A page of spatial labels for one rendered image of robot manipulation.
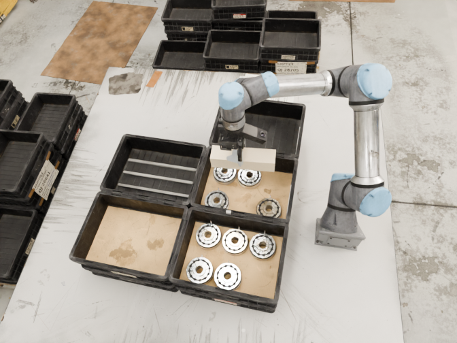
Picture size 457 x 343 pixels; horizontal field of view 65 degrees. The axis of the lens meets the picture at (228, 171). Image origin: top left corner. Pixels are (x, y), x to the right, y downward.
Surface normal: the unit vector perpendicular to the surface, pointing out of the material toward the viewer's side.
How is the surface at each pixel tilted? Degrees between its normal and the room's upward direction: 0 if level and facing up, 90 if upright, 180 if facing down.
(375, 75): 41
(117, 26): 0
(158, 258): 0
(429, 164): 0
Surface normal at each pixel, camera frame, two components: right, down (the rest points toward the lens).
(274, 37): -0.07, -0.51
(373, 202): 0.34, 0.33
